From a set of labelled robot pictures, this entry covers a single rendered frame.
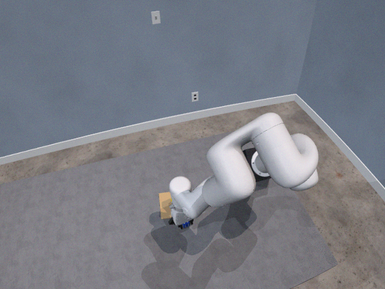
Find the tan flat mat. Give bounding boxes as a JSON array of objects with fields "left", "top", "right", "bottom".
[{"left": 159, "top": 192, "right": 171, "bottom": 219}]

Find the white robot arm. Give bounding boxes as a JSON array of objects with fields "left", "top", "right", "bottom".
[{"left": 169, "top": 113, "right": 319, "bottom": 219}]

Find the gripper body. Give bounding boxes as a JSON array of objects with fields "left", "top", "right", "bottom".
[{"left": 171, "top": 209, "right": 192, "bottom": 225}]

